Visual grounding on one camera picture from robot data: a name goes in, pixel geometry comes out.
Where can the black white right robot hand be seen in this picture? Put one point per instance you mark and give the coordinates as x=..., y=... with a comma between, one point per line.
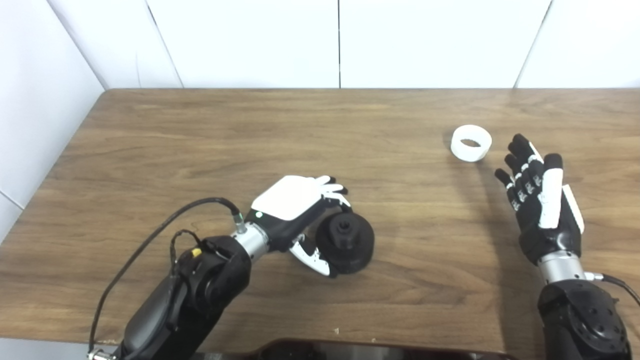
x=552, y=237

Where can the round black plastic part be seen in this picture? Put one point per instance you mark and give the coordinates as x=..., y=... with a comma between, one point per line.
x=357, y=247

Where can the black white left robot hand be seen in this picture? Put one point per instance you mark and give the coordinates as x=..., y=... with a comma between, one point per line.
x=287, y=200

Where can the glossy black robot chest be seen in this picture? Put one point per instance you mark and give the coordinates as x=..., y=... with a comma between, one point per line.
x=380, y=351

